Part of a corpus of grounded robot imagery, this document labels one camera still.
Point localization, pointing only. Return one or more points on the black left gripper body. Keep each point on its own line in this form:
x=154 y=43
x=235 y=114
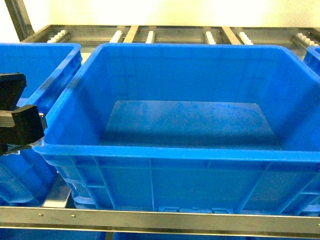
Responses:
x=18 y=125

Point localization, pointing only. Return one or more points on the red mushroom push button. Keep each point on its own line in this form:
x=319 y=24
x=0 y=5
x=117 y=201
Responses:
x=17 y=149

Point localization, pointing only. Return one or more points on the blue plastic crate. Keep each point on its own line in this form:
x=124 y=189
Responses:
x=180 y=125
x=32 y=77
x=312 y=58

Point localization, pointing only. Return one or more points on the steel roller shelf rack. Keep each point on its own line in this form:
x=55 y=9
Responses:
x=160 y=220

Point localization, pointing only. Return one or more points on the lower left blue crate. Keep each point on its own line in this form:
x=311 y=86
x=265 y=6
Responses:
x=37 y=234

